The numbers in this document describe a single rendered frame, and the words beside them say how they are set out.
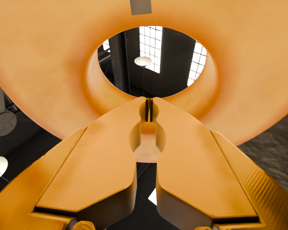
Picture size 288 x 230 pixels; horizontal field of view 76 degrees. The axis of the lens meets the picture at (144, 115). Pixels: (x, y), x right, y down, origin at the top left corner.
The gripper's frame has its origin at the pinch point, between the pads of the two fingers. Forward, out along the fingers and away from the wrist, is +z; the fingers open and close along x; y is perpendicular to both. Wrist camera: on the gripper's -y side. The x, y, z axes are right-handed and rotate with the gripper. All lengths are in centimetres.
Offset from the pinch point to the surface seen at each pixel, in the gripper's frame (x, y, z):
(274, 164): 30.4, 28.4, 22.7
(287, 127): 27.7, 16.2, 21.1
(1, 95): -174, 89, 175
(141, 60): -41, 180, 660
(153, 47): 5, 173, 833
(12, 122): -181, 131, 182
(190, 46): 144, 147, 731
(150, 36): -10, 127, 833
